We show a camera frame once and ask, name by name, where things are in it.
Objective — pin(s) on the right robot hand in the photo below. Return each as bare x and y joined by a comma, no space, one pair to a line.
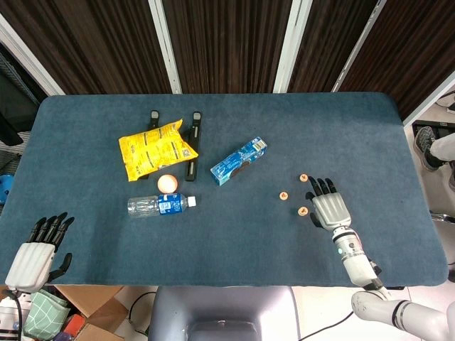
332,211

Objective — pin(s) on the green checked bag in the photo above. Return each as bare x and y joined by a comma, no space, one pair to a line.
44,314

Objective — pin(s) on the cream orange ball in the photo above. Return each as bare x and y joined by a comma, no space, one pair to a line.
167,184

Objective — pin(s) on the brown cardboard box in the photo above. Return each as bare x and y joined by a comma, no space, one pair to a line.
92,298

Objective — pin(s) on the white partition frame post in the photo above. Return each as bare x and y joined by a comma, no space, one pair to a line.
359,46
166,46
430,100
292,46
28,60

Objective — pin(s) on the grey sneaker shoe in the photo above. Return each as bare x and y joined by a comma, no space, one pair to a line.
424,145

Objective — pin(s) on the wooden token top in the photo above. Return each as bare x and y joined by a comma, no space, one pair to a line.
303,177

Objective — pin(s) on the clear plastic water bottle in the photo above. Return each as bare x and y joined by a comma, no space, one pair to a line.
170,204

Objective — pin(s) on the wooden token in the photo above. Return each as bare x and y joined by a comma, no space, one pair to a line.
303,177
283,195
302,212

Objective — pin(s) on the yellow snack bag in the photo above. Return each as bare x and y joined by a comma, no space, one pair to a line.
156,149

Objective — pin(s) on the blue cookie box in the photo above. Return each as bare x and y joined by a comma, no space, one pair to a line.
236,161

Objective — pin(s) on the blue table cloth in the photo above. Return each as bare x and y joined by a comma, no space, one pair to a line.
249,248

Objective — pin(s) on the blue plastic barrel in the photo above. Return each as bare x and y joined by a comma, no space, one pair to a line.
5,188

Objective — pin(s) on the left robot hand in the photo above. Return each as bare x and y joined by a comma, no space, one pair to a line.
30,264

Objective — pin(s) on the grey robot torso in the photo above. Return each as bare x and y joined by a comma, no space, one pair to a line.
220,305

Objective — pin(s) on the person leg light trousers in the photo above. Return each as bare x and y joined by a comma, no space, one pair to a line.
444,145

